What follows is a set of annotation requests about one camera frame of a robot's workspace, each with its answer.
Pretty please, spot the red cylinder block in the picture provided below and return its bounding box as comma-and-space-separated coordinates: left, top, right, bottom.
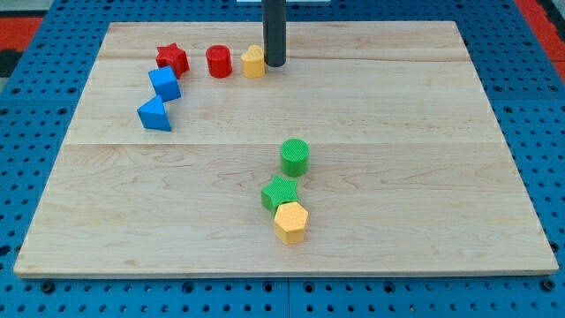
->
206, 45, 232, 79

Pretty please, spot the red star block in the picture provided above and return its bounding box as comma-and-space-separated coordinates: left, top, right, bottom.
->
155, 42, 190, 80

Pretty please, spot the green cylinder block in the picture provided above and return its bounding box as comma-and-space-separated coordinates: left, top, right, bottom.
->
280, 139, 310, 177

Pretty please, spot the yellow hexagon block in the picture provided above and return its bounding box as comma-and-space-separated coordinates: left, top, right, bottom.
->
274, 201, 309, 245

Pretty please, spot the blue cube block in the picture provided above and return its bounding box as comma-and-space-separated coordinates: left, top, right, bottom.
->
148, 65, 182, 102

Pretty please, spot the blue triangular prism block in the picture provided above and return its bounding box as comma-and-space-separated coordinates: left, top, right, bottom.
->
137, 95, 171, 132

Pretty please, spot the black cylindrical pointer rod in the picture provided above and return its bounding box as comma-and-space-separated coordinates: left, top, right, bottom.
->
261, 0, 286, 67

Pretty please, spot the yellow heart block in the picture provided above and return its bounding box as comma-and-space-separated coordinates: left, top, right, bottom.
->
240, 45, 266, 79

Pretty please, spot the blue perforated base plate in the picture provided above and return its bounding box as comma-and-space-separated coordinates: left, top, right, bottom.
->
1, 1, 564, 317

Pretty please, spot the light wooden board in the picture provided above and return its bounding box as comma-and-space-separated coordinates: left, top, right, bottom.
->
14, 21, 559, 279

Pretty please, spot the green star block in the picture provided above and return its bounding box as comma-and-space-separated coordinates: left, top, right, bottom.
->
260, 175, 298, 216

